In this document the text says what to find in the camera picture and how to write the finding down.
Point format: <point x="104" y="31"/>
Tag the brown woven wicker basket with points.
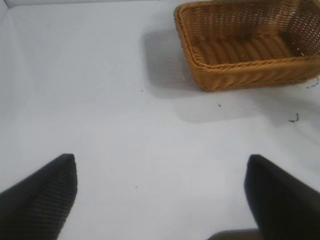
<point x="245" y="70"/>

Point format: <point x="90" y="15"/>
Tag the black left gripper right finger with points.
<point x="282" y="200"/>

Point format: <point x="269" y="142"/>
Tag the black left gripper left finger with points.
<point x="37" y="200"/>

